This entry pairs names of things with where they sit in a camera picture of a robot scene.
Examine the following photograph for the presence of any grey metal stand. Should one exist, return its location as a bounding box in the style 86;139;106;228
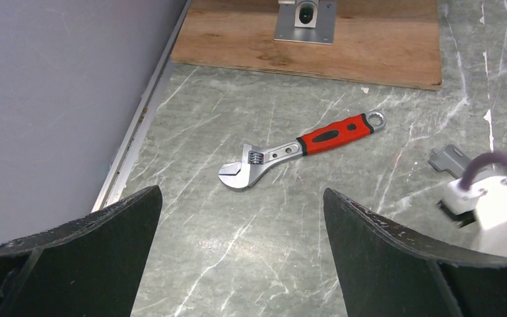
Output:
274;0;337;45

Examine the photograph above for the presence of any red handled adjustable wrench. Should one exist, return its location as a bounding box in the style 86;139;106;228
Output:
218;110;387;192

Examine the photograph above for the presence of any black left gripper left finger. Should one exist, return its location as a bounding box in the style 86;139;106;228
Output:
0;186;162;316

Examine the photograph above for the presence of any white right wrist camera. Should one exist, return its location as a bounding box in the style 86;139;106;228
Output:
438;175;507;257

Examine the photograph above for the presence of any brown wooden board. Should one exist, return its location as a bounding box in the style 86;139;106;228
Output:
172;1;442;90

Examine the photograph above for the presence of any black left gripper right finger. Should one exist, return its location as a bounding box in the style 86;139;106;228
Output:
323;188;507;316

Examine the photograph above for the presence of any grey plastic bracket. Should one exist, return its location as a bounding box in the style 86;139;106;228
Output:
428;144;471;179

